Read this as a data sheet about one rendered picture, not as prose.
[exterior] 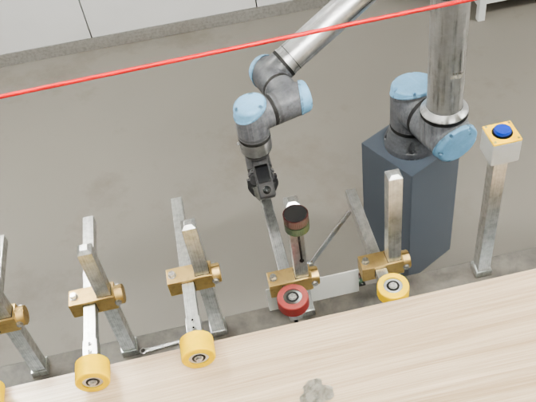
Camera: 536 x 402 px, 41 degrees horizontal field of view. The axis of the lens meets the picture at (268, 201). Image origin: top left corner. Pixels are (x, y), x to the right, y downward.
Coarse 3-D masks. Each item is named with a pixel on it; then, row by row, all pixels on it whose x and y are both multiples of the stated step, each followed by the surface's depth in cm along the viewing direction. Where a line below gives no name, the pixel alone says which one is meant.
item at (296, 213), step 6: (288, 210) 168; (294, 210) 168; (300, 210) 168; (288, 216) 167; (294, 216) 167; (300, 216) 166; (294, 222) 165; (300, 240) 177; (300, 246) 179; (300, 252) 181
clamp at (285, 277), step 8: (272, 272) 192; (280, 272) 192; (288, 272) 191; (312, 272) 190; (280, 280) 190; (288, 280) 189; (296, 280) 189; (304, 280) 189; (312, 280) 190; (272, 288) 189; (280, 288) 190; (312, 288) 192; (272, 296) 192
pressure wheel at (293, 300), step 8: (288, 288) 183; (296, 288) 183; (304, 288) 183; (280, 296) 182; (288, 296) 182; (296, 296) 181; (304, 296) 181; (280, 304) 180; (288, 304) 180; (296, 304) 179; (304, 304) 179; (288, 312) 180; (296, 312) 179; (304, 312) 181; (296, 320) 188
